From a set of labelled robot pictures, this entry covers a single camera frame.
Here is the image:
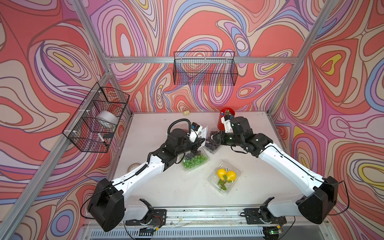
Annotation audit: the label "red plastic cup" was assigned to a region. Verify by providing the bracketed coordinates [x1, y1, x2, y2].
[217, 107, 235, 131]

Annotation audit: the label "yellow binder clip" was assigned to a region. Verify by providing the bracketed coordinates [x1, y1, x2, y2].
[183, 109, 191, 116]

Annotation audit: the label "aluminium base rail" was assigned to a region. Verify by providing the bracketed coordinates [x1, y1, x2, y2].
[78, 206, 333, 240]

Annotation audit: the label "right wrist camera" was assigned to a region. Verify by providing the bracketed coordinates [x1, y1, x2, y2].
[221, 115, 234, 133]

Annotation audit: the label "left wire basket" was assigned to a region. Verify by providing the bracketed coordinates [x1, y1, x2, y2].
[62, 83, 130, 153]

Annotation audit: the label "clamshell with yellow fruit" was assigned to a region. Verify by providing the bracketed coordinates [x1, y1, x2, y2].
[208, 160, 242, 195]

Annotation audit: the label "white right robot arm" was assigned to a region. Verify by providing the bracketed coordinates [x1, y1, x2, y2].
[211, 117, 340, 225]

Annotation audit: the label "clamshell green and dark grapes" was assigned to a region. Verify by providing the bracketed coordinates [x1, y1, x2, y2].
[182, 150, 210, 172]

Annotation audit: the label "wire basket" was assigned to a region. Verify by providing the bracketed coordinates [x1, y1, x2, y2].
[62, 83, 130, 153]
[173, 50, 239, 86]

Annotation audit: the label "back wire basket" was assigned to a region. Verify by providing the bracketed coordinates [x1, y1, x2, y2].
[173, 50, 239, 86]

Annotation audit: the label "small clamshell dark grapes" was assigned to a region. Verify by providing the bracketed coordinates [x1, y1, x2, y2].
[205, 130, 222, 154]

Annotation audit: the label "clear tape roll on table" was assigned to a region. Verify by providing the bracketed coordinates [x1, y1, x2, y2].
[127, 163, 141, 173]

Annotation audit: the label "white tape roll in basket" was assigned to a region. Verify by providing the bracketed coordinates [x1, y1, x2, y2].
[96, 110, 119, 128]

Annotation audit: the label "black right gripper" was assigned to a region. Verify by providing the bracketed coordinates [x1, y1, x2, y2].
[211, 130, 244, 147]

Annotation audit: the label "white sticker sheet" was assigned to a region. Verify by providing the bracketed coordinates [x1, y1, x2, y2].
[198, 126, 208, 145]

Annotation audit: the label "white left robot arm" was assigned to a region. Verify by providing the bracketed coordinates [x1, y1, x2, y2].
[87, 127, 208, 232]

